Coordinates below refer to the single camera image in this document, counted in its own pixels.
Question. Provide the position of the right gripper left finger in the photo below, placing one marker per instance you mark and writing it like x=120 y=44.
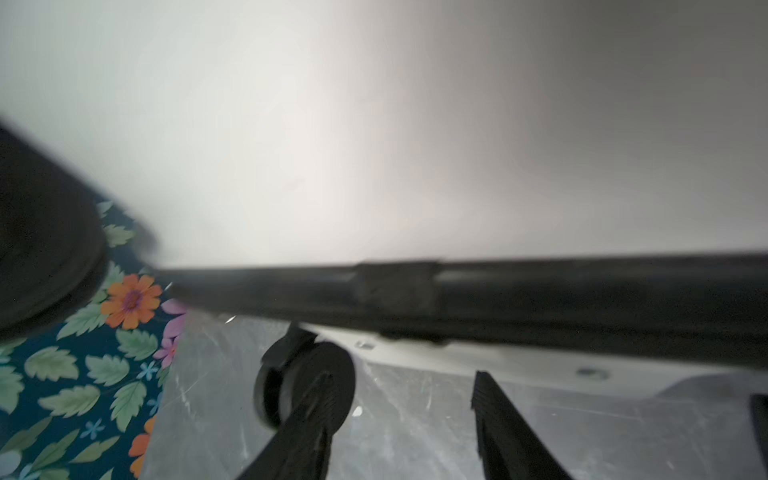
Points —
x=301 y=447

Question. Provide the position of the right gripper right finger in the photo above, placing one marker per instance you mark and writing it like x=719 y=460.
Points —
x=507 y=446

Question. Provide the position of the white hard-shell suitcase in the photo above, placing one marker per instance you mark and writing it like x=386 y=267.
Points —
x=566 y=193

